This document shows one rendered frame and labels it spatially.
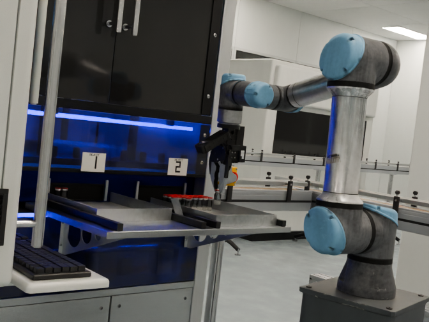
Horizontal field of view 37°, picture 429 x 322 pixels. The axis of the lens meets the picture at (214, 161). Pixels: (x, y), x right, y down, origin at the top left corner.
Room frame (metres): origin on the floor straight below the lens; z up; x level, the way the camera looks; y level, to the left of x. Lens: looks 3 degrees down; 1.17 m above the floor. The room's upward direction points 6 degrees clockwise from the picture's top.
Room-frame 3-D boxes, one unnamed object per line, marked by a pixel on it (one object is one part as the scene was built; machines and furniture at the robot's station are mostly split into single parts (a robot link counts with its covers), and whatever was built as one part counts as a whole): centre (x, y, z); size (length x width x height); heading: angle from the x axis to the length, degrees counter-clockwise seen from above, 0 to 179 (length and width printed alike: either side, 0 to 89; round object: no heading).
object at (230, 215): (2.13, -0.01, 0.90); 0.34 x 0.26 x 0.04; 41
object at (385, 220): (1.68, -0.42, 0.96); 0.13 x 0.12 x 0.14; 126
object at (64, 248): (1.87, 0.33, 0.80); 0.34 x 0.03 x 0.13; 42
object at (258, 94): (1.93, -0.10, 1.28); 0.11 x 0.11 x 0.08; 36
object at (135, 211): (1.99, 0.32, 0.90); 0.34 x 0.26 x 0.04; 42
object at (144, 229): (2.05, 0.15, 0.87); 0.70 x 0.48 x 0.02; 132
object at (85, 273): (1.57, 0.43, 0.82); 0.40 x 0.14 x 0.02; 39
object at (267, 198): (2.76, -0.16, 0.92); 0.69 x 0.16 x 0.16; 132
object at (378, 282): (1.68, -0.43, 0.84); 0.15 x 0.15 x 0.10
